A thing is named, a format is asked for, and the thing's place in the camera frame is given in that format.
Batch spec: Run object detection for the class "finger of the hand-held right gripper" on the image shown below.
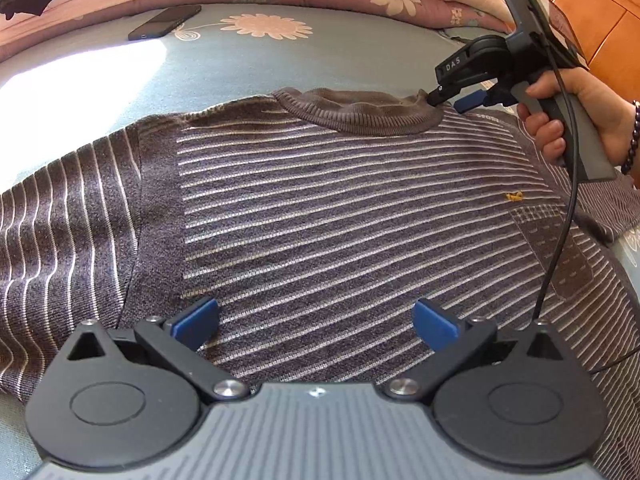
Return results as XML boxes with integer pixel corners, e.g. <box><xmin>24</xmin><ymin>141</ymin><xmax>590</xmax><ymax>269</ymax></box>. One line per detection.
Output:
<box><xmin>454</xmin><ymin>82</ymin><xmax>521</xmax><ymax>114</ymax></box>
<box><xmin>425</xmin><ymin>80</ymin><xmax>468</xmax><ymax>109</ymax></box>

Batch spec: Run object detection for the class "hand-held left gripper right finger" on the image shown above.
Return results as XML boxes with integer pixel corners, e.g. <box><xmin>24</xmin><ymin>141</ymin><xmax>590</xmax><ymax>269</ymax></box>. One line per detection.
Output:
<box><xmin>385</xmin><ymin>298</ymin><xmax>576</xmax><ymax>401</ymax></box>

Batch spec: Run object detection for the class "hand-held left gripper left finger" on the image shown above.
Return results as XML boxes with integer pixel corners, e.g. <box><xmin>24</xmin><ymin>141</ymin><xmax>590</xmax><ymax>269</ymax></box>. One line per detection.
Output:
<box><xmin>67</xmin><ymin>296</ymin><xmax>248</xmax><ymax>403</ymax></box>

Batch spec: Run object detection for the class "grey striped sweater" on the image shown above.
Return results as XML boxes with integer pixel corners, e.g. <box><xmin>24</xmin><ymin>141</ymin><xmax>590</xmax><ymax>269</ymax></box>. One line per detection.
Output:
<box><xmin>0</xmin><ymin>87</ymin><xmax>640</xmax><ymax>480</ymax></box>

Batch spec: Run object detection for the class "person's right hand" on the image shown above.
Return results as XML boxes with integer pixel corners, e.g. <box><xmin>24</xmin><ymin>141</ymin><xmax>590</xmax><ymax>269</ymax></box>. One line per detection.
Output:
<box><xmin>516</xmin><ymin>67</ymin><xmax>637</xmax><ymax>168</ymax></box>

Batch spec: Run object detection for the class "teal floral bed sheet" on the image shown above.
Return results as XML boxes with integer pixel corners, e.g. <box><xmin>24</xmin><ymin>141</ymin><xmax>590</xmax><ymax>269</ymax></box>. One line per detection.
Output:
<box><xmin>0</xmin><ymin>2</ymin><xmax>640</xmax><ymax>480</ymax></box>

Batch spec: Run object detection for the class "black phone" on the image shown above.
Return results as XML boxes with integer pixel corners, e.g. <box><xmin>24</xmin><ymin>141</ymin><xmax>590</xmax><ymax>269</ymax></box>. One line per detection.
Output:
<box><xmin>128</xmin><ymin>5</ymin><xmax>202</xmax><ymax>42</ymax></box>

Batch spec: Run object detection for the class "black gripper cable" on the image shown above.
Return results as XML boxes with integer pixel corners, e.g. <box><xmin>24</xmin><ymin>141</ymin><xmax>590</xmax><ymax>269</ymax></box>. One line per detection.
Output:
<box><xmin>530</xmin><ymin>35</ymin><xmax>640</xmax><ymax>376</ymax></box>

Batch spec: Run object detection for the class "dark beaded bracelet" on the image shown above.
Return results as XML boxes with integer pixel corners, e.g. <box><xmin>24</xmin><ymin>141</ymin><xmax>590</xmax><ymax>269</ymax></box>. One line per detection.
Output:
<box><xmin>620</xmin><ymin>100</ymin><xmax>640</xmax><ymax>176</ymax></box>

